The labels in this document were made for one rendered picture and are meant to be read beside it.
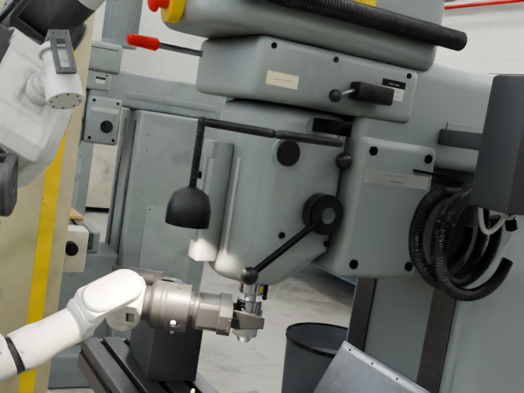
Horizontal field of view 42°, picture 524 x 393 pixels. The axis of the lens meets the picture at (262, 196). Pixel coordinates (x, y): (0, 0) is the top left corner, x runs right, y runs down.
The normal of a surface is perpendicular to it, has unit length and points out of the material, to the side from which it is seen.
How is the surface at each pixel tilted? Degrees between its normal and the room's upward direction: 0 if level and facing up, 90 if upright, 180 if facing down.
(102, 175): 90
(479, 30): 90
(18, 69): 58
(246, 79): 90
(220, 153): 90
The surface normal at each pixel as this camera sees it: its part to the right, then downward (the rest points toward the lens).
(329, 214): 0.48, 0.17
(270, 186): 0.21, 0.14
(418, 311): -0.86, -0.08
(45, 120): 0.70, -0.37
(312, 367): -0.48, 0.08
